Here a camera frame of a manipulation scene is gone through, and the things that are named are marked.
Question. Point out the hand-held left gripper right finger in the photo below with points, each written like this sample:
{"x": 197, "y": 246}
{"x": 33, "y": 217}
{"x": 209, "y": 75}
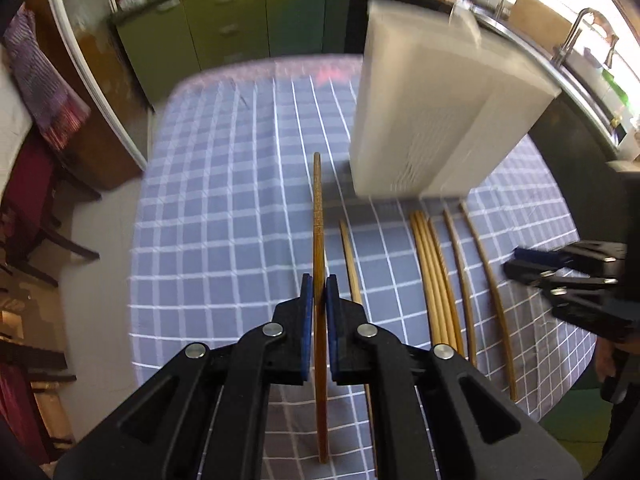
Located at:
{"x": 334, "y": 330}

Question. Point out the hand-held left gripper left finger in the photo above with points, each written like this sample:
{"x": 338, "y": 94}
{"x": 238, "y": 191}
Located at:
{"x": 307, "y": 330}

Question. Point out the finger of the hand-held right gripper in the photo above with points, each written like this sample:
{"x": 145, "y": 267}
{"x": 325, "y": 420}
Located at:
{"x": 575, "y": 305}
{"x": 542, "y": 255}

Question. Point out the dark wooden chopstick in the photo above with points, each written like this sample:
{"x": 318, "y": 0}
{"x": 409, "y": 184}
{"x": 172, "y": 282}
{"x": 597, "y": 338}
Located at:
{"x": 492, "y": 280}
{"x": 462, "y": 280}
{"x": 318, "y": 210}
{"x": 350, "y": 260}

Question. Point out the light bamboo chopstick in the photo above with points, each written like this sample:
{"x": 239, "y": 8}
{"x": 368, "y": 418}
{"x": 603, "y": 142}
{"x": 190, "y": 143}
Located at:
{"x": 434, "y": 265}
{"x": 442, "y": 265}
{"x": 425, "y": 260}

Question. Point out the white slotted utensil holder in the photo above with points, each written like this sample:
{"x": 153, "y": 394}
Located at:
{"x": 430, "y": 100}

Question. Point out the person's right hand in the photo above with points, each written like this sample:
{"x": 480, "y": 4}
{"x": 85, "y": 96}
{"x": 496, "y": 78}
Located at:
{"x": 605, "y": 360}

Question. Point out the dark counter cabinet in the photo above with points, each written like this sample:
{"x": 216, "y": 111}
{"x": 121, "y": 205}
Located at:
{"x": 570, "y": 130}

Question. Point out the grey checked tablecloth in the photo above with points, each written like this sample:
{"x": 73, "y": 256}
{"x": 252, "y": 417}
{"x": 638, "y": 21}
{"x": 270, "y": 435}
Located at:
{"x": 220, "y": 210}

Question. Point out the metal sink faucet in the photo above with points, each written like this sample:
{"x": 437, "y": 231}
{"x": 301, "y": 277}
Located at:
{"x": 580, "y": 30}

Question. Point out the wooden cutting board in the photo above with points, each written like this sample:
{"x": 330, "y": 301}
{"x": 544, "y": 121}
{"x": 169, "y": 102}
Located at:
{"x": 540, "y": 15}

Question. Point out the dark wooden chair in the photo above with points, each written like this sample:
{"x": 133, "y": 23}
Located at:
{"x": 30, "y": 360}
{"x": 35, "y": 220}

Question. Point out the green kitchen cabinets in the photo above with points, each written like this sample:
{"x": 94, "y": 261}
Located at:
{"x": 235, "y": 15}

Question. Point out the purple checked hanging cloth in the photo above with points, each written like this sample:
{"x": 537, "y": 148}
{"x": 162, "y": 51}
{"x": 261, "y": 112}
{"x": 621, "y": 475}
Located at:
{"x": 42, "y": 90}

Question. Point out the white bedding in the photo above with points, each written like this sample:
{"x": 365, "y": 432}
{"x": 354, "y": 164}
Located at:
{"x": 12, "y": 115}

